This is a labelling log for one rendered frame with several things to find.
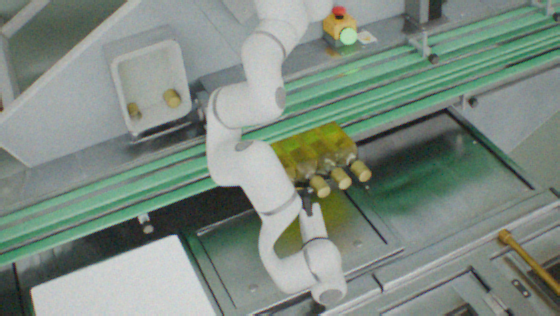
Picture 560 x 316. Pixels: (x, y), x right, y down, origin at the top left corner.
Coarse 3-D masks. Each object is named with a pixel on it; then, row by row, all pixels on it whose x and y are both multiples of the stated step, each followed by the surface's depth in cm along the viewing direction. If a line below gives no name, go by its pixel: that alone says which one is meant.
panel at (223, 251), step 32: (352, 192) 175; (192, 224) 171; (224, 224) 171; (256, 224) 170; (352, 224) 167; (384, 224) 165; (192, 256) 163; (224, 256) 163; (256, 256) 162; (352, 256) 159; (384, 256) 157; (32, 288) 159; (224, 288) 155; (256, 288) 154
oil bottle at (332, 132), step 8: (320, 128) 173; (328, 128) 173; (336, 128) 172; (328, 136) 170; (336, 136) 170; (344, 136) 170; (336, 144) 168; (344, 144) 167; (352, 144) 167; (344, 152) 165; (352, 152) 166; (344, 160) 166
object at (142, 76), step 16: (144, 48) 152; (160, 48) 162; (176, 48) 156; (112, 64) 151; (128, 64) 160; (144, 64) 162; (160, 64) 164; (176, 64) 161; (128, 80) 163; (144, 80) 165; (160, 80) 167; (176, 80) 167; (128, 96) 166; (144, 96) 168; (160, 96) 170; (144, 112) 168; (160, 112) 168; (176, 112) 168; (128, 128) 163; (144, 128) 165
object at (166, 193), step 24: (552, 48) 205; (480, 72) 197; (504, 72) 196; (408, 96) 190; (432, 96) 189; (456, 96) 190; (336, 120) 185; (360, 120) 184; (384, 120) 183; (144, 192) 169; (168, 192) 169; (192, 192) 168; (72, 216) 165; (96, 216) 164; (120, 216) 163; (24, 240) 160; (48, 240) 159; (72, 240) 159; (0, 264) 154
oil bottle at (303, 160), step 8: (296, 136) 171; (280, 144) 170; (288, 144) 169; (296, 144) 169; (304, 144) 169; (288, 152) 167; (296, 152) 166; (304, 152) 166; (296, 160) 164; (304, 160) 164; (312, 160) 163; (296, 168) 163; (304, 168) 162; (312, 168) 163; (304, 176) 163
